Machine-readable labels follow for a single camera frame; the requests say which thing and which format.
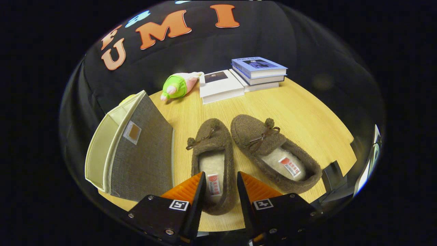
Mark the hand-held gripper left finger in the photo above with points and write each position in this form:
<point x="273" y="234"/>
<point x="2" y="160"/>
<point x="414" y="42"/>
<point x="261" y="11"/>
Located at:
<point x="198" y="205"/>

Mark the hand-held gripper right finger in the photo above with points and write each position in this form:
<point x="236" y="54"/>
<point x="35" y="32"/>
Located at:
<point x="247" y="208"/>

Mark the brown fuzzy shoe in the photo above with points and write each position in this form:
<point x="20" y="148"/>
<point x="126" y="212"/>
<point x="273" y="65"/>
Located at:
<point x="211" y="136"/>
<point x="249" y="130"/>

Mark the grey fabric storage box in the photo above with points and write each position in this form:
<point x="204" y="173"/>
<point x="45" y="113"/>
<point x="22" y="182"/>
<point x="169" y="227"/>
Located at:
<point x="146" y="153"/>

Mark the black stand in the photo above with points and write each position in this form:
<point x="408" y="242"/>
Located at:
<point x="333" y="176"/>

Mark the white book with dark photo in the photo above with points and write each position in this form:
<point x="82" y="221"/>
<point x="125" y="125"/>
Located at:
<point x="222" y="89"/>

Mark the green and pink plush toy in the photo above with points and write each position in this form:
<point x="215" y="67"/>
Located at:
<point x="175" y="87"/>

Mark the yellow plush toy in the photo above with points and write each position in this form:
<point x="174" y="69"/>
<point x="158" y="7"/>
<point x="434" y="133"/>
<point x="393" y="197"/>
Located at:
<point x="127" y="99"/>

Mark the grey book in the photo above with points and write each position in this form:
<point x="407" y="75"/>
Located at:
<point x="269" y="80"/>

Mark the white flat panel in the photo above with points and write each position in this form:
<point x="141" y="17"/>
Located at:
<point x="370" y="164"/>

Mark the blue cover book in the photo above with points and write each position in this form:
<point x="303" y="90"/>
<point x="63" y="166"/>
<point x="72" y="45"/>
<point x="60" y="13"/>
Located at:
<point x="259" y="66"/>

